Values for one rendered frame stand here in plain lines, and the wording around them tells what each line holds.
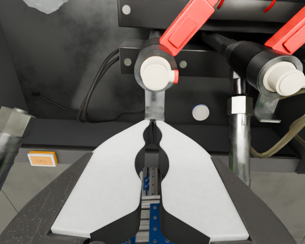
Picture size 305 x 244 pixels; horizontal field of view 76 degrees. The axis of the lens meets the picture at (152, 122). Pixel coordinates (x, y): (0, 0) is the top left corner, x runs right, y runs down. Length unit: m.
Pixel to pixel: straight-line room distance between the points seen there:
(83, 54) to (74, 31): 0.05
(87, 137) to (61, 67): 0.17
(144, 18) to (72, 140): 0.30
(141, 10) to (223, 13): 0.10
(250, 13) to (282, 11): 0.04
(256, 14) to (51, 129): 0.45
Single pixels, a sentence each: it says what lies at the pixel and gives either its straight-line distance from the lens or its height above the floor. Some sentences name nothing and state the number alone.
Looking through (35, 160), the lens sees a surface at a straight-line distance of 0.47.
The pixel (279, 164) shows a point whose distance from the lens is 0.49.
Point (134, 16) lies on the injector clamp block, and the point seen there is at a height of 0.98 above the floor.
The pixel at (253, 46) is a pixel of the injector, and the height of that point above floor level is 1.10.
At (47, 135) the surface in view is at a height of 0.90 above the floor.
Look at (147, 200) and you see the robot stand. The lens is 0.92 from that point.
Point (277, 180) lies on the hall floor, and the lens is 2.14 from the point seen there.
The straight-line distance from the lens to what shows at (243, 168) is 0.19.
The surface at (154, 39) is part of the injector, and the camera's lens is 0.17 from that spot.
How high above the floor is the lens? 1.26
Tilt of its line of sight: 60 degrees down
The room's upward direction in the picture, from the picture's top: 178 degrees counter-clockwise
